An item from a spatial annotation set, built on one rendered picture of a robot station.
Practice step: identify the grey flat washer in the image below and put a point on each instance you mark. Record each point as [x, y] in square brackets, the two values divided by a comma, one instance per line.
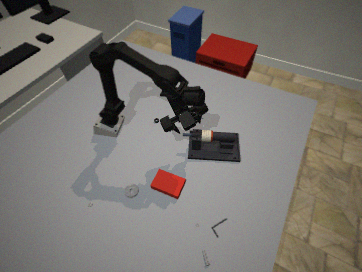
[131, 194]

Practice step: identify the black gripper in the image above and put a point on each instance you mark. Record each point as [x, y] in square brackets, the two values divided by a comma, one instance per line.
[168, 123]

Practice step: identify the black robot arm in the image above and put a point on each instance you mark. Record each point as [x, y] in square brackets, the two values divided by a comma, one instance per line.
[164, 76]

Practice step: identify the red rectangular block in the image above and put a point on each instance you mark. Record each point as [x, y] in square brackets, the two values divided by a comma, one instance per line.
[168, 183]

